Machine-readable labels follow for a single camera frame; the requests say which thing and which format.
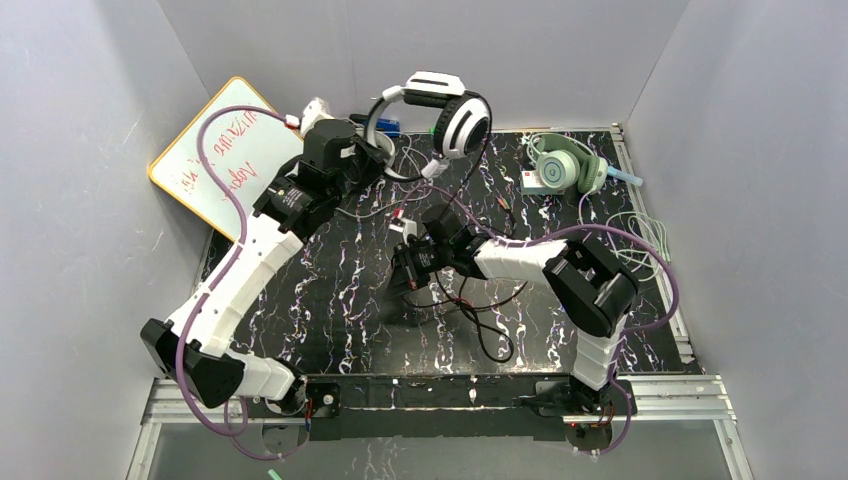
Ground black and white headphones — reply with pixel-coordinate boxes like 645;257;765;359
363;71;492;183

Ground black braided headphone cable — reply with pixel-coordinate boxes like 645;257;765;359
397;95;531;364

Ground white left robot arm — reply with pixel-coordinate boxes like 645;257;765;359
140;119;396;408

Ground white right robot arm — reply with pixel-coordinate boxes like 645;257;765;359
384;205;639;412

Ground mint green headphones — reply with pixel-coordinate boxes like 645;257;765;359
526;133;609;195

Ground blue marker pen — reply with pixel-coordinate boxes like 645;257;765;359
348;113;401;138

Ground yellow framed whiteboard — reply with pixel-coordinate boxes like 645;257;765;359
148;76;303;241

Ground small white red box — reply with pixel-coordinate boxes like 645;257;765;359
521;170;544;195

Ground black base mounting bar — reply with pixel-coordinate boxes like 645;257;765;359
306;374;586;441

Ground light blue pen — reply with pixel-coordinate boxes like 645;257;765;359
607;166;644;187

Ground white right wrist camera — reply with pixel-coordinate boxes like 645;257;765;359
389;209;418;243

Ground white grey headphone cable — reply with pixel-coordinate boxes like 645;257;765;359
331;142;439;223

